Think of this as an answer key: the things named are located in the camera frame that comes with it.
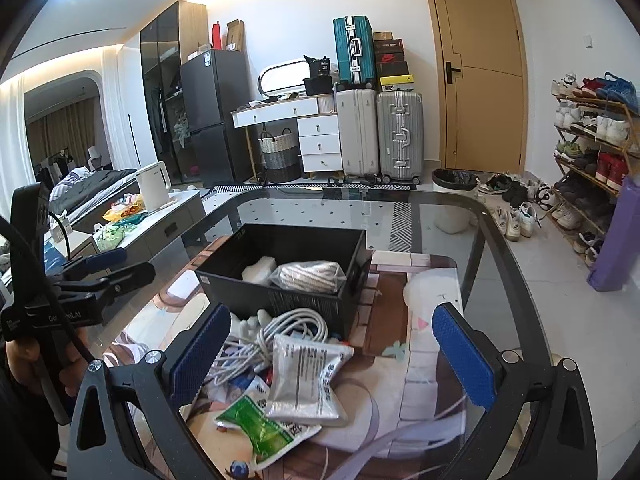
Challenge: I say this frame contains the small white packet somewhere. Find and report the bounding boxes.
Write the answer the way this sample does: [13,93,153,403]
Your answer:
[241,257,277,285]

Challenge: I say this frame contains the stacked shoe boxes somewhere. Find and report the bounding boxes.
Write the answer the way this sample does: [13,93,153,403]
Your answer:
[373,32,414,92]

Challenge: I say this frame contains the teal suitcase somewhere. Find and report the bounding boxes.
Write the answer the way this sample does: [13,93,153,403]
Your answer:
[333,15,378,89]

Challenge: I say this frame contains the white coiled cable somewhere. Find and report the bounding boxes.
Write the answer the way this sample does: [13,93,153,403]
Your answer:
[207,308,330,387]

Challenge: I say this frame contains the left hand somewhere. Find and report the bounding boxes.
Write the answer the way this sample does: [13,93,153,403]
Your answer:
[6,340,87,396]

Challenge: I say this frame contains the black glass wardrobe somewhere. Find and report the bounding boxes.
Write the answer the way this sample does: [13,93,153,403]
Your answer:
[139,0,209,184]

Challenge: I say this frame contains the black refrigerator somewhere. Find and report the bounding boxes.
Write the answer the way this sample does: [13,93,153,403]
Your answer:
[180,49,258,188]

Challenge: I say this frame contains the oval black frame mirror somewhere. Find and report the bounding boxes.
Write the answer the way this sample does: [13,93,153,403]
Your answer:
[257,58,309,98]

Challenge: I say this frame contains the white trash bin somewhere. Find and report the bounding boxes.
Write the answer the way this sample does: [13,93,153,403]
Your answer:
[432,168,478,235]

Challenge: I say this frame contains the white blue plush toy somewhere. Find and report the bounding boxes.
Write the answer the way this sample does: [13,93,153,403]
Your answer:
[230,309,272,342]

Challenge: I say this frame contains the wooden shoe rack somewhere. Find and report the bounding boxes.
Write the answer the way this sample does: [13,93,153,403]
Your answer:
[549,90,639,268]

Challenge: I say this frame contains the woven laundry basket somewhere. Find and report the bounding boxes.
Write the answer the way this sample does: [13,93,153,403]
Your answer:
[258,126,302,183]

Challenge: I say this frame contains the black handbag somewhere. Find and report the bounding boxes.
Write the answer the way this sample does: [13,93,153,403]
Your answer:
[304,55,333,96]

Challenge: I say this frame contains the white electric kettle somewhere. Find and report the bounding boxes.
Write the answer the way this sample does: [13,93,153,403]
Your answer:
[134,160,171,212]

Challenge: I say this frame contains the white drawer desk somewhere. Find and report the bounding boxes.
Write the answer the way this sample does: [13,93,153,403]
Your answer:
[231,93,344,174]

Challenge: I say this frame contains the grey side cabinet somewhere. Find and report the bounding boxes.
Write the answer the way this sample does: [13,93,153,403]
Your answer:
[72,183,205,263]

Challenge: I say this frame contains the tan wooden door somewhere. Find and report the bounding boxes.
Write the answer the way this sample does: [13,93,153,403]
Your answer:
[428,0,528,174]

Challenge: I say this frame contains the silver medicine pouch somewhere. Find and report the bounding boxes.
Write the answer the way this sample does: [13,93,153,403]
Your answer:
[266,335,354,427]

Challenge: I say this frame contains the purple paper bag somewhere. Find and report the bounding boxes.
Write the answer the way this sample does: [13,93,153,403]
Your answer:
[587,176,640,292]

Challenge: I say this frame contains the silver suitcase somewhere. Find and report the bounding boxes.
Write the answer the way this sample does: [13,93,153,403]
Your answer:
[376,90,424,184]

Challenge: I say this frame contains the black storage box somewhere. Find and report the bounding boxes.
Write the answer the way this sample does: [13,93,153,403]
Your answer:
[196,223,372,339]

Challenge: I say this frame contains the white suitcase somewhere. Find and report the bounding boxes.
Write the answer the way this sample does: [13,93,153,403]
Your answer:
[335,89,380,177]

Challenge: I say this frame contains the green white medicine pouch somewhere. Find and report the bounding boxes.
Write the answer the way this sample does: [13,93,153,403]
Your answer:
[216,390,322,471]

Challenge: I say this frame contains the bagged white rope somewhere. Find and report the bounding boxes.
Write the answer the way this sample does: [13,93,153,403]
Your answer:
[267,259,348,296]

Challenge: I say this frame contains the anime printed desk mat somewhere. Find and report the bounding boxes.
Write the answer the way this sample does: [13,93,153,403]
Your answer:
[102,235,469,480]

